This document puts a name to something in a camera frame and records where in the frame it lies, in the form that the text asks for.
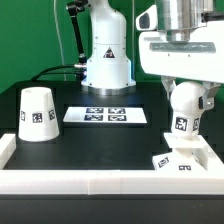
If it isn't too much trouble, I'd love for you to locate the white U-shaped fence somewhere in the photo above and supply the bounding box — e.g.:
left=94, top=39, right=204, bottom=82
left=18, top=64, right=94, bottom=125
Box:
left=0, top=134, right=224, bottom=195

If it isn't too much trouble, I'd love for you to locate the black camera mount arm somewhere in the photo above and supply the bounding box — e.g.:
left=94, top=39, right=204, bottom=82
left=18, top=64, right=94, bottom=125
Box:
left=66, top=0, right=88, bottom=64

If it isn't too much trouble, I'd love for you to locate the white lamp bulb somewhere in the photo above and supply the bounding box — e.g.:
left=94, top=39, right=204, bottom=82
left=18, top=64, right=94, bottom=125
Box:
left=170, top=81, right=205, bottom=138

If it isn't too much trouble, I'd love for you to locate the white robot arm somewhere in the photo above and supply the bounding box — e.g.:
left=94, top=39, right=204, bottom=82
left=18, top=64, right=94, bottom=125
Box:
left=84, top=0, right=224, bottom=110

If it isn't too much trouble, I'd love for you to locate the white lamp base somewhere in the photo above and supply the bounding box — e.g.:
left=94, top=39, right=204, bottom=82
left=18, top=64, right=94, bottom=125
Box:
left=152, top=133, right=205, bottom=172

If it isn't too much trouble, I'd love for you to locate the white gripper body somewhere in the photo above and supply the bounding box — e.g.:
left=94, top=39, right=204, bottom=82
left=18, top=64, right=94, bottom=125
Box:
left=136, top=4, right=224, bottom=83

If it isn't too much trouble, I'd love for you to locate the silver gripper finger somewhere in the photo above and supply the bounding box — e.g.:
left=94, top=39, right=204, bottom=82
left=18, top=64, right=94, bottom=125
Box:
left=199, top=82, right=221, bottom=110
left=161, top=76, right=176, bottom=99

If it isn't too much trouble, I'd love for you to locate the white marker plate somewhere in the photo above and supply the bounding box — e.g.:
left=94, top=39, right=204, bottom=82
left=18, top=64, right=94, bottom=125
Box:
left=63, top=107, right=147, bottom=124

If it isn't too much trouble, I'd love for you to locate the black cable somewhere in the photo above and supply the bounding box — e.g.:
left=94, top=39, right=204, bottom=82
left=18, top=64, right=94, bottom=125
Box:
left=30, top=64, right=88, bottom=82

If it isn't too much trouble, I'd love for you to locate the white cable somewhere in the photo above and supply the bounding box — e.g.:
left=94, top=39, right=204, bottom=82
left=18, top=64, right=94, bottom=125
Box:
left=53, top=0, right=68, bottom=82

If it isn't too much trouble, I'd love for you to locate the white lamp hood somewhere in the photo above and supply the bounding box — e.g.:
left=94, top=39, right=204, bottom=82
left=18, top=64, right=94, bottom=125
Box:
left=18, top=87, right=59, bottom=142

